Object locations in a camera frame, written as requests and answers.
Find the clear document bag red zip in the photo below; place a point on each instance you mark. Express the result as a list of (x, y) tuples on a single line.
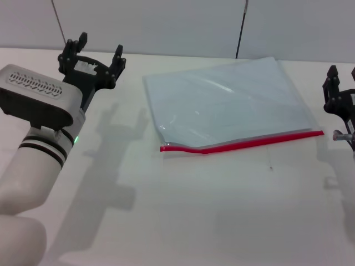
[(227, 102)]

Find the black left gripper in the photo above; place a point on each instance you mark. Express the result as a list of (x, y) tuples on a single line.
[(91, 79)]

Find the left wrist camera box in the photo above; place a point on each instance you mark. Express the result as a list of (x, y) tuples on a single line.
[(41, 94)]

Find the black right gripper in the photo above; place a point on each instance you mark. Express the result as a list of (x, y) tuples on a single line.
[(346, 108)]

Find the silver right wrist connector plug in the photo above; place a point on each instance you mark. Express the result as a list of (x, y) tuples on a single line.
[(339, 136)]

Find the thin black pole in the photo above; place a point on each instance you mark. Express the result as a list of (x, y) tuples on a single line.
[(240, 33)]

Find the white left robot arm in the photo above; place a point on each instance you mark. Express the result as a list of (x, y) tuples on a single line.
[(33, 166)]

